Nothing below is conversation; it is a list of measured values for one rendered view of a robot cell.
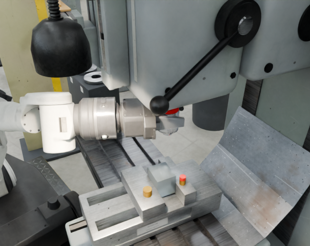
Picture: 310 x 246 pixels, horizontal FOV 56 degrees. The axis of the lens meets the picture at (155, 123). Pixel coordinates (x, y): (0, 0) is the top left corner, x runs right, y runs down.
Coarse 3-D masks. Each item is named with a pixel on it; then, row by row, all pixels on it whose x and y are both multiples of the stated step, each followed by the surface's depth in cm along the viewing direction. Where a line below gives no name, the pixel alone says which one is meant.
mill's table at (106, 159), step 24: (96, 144) 106; (120, 144) 106; (144, 144) 105; (96, 168) 95; (120, 168) 95; (144, 168) 95; (144, 240) 73; (168, 240) 73; (192, 240) 73; (216, 240) 73
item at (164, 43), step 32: (128, 0) 44; (160, 0) 38; (192, 0) 40; (224, 0) 43; (128, 32) 47; (160, 32) 41; (192, 32) 43; (160, 64) 43; (192, 64) 46; (224, 64) 49; (192, 96) 49
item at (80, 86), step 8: (88, 72) 110; (96, 72) 110; (72, 80) 112; (80, 80) 107; (88, 80) 104; (96, 80) 104; (72, 88) 115; (80, 88) 106; (88, 88) 101; (96, 88) 102; (104, 88) 104; (72, 96) 119; (80, 96) 110; (88, 96) 102; (96, 96) 103; (104, 96) 105; (112, 96) 107
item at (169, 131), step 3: (165, 114) 60; (168, 114) 59; (171, 114) 59; (174, 114) 60; (177, 114) 61; (165, 129) 62; (168, 129) 61; (171, 129) 62; (174, 129) 62; (177, 129) 63; (162, 132) 62; (165, 132) 62; (168, 132) 62; (171, 132) 62; (174, 132) 62
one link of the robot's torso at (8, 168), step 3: (3, 162) 126; (6, 162) 129; (3, 165) 126; (6, 165) 124; (9, 165) 127; (6, 168) 123; (9, 168) 124; (9, 171) 123; (12, 171) 125; (9, 174) 123; (12, 174) 124; (12, 177) 123; (15, 177) 126; (12, 180) 124; (15, 180) 126; (12, 183) 125; (15, 183) 125
